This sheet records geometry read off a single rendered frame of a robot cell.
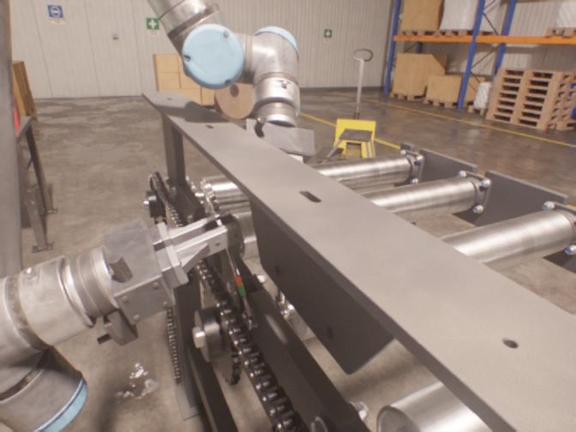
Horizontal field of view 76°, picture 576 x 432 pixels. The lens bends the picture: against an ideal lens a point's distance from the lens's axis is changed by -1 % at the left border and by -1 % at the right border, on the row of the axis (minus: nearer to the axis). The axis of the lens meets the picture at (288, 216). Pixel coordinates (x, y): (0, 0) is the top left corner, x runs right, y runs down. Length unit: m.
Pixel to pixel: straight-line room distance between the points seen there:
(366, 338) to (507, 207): 1.05
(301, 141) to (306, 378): 0.41
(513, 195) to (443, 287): 1.11
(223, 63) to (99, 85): 9.95
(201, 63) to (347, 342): 0.43
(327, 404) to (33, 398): 0.33
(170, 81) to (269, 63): 7.15
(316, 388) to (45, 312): 0.30
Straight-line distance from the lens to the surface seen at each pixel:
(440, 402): 0.52
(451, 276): 0.25
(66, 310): 0.46
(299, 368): 0.49
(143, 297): 0.43
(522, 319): 0.23
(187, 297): 1.30
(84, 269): 0.46
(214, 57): 0.60
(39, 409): 0.57
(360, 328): 0.36
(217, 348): 0.62
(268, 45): 0.77
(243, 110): 7.08
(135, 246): 0.47
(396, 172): 1.47
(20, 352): 0.49
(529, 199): 1.32
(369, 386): 1.75
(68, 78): 10.52
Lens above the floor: 1.29
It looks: 25 degrees down
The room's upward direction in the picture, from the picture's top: 2 degrees clockwise
